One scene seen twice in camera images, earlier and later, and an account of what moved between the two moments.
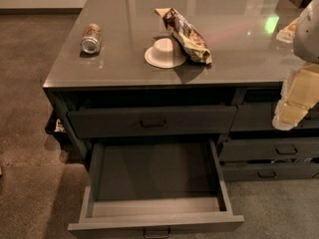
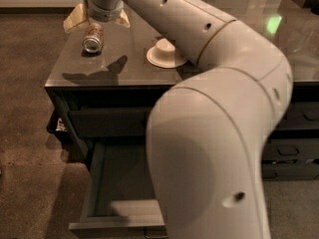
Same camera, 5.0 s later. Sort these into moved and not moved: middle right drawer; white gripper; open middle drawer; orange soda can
Moved: white gripper
Not moved: open middle drawer; middle right drawer; orange soda can
